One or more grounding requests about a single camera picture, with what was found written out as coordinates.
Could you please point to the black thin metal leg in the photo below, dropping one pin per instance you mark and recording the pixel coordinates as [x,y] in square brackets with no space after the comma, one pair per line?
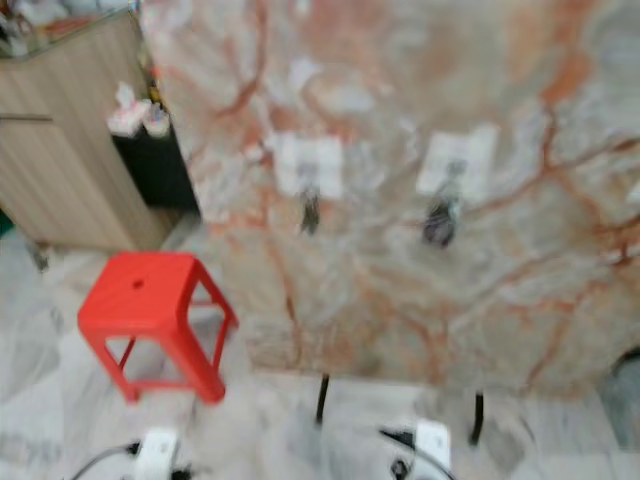
[322,400]
[477,420]

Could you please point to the black console cabinet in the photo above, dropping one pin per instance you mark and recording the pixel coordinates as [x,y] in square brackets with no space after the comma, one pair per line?
[160,170]

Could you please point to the dark grey object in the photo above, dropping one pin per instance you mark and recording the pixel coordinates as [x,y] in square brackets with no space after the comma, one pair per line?
[625,400]

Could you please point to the white cup with items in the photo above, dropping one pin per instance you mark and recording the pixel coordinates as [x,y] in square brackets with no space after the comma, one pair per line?
[157,121]

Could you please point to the slim dark key bunch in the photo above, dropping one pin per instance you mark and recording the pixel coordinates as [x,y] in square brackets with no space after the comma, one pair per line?
[310,210]

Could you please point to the green object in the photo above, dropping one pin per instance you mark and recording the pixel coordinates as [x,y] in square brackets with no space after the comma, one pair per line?
[4,222]

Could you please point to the red plastic stool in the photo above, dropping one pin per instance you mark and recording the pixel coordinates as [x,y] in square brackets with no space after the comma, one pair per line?
[150,292]

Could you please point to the bulky dark key bunch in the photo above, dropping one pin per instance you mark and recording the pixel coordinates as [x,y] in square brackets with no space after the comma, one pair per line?
[442,220]

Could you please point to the light wooden cabinet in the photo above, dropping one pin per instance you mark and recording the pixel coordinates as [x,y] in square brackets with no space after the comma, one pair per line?
[70,150]

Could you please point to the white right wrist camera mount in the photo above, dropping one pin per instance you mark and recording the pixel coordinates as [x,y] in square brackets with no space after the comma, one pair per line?
[433,445]

